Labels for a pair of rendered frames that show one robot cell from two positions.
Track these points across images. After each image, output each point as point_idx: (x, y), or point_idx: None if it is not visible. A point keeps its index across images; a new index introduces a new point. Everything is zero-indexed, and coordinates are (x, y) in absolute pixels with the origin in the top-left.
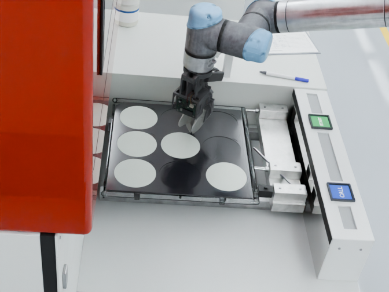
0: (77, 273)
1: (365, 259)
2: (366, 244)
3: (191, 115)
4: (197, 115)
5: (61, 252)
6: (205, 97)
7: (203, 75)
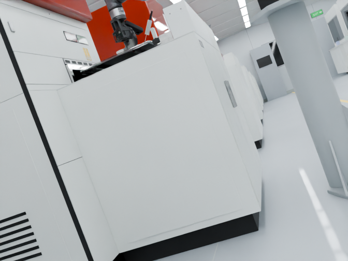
0: (56, 82)
1: (188, 14)
2: (180, 3)
3: (121, 37)
4: (124, 35)
5: (2, 9)
6: (126, 28)
7: (118, 16)
